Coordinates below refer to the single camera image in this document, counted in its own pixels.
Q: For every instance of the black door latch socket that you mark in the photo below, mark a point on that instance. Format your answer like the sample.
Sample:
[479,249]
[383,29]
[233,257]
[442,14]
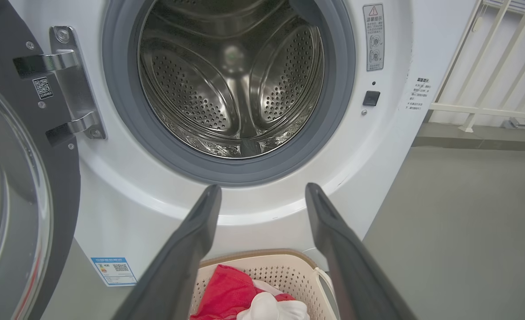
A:
[371,98]

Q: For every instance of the metal door hinge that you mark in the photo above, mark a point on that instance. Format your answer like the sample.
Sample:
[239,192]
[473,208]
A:
[78,89]

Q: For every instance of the small QR code sticker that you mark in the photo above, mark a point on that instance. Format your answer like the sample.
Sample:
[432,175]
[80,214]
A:
[42,88]

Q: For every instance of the red and white garment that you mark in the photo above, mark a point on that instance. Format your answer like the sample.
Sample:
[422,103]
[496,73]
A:
[227,293]

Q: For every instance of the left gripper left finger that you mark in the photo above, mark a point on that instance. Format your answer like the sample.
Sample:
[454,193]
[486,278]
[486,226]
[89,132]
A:
[178,271]

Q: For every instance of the stainless steel washing machine drum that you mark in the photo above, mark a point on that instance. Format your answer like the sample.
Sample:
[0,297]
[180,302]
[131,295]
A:
[231,75]

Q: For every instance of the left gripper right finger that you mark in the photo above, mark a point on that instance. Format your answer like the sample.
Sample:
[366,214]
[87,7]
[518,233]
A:
[355,275]

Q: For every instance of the grey warning sticker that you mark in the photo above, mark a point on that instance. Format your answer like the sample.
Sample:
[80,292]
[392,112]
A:
[373,38]

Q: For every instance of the white washing machine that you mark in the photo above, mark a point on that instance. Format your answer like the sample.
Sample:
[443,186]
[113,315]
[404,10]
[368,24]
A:
[378,155]

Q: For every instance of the black round glass door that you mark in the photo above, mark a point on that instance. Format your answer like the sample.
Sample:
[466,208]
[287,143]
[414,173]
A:
[62,186]

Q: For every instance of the blue energy label sticker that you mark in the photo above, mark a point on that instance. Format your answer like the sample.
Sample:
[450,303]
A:
[113,271]

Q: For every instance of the white metal railing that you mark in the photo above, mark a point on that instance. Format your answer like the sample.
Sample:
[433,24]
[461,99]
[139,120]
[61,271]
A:
[484,109]

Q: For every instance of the cream basket with brown rim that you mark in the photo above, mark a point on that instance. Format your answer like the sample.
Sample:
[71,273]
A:
[289,275]

